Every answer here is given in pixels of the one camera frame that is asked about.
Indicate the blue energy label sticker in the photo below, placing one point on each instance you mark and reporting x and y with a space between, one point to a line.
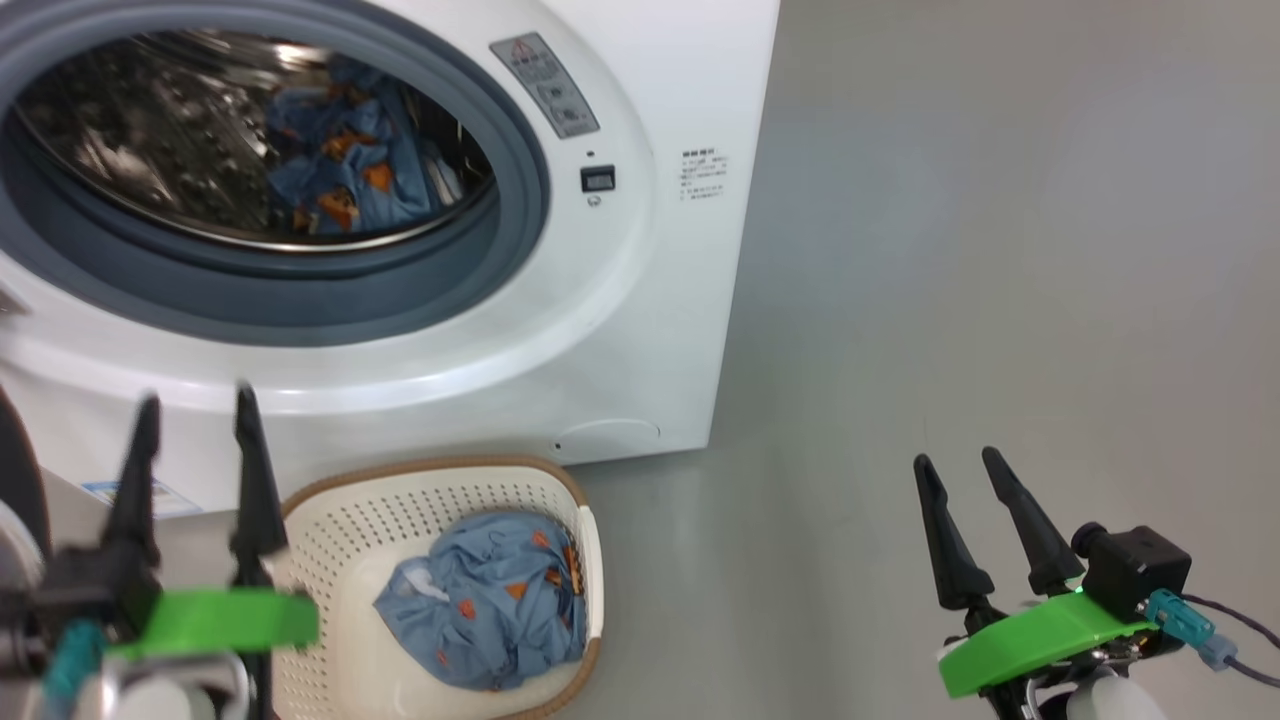
150 497

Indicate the grey warning sticker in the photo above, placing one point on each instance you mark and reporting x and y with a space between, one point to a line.
545 85

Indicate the cream perforated laundry basket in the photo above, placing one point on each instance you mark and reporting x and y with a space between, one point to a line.
350 530

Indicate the blue garment large orange patch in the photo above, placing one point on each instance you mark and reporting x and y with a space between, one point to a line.
370 170

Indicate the stainless steel washing machine drum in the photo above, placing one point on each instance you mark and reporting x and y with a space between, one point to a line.
150 130

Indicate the white front-load washing machine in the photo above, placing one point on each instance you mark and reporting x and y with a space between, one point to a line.
640 300

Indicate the round white filter cover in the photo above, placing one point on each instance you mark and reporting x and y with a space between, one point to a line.
610 442

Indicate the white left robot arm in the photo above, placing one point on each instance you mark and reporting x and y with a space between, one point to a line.
150 695

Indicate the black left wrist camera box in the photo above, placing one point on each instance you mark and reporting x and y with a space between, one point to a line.
90 590

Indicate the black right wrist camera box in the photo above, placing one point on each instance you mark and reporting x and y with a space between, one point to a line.
1135 565

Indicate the blue garment small orange prints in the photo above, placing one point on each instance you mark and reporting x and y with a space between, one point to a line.
490 600

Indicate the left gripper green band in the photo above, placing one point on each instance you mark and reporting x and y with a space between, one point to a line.
220 620

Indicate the round black-rimmed glass door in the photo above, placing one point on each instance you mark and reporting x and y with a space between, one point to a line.
20 480

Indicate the small black text label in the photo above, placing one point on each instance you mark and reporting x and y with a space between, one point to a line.
704 175

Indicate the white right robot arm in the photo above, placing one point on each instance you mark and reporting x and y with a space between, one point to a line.
1110 700

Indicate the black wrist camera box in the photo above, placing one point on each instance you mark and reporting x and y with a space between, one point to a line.
90 590
1135 565

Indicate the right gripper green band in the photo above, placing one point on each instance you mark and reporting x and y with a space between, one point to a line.
1030 635

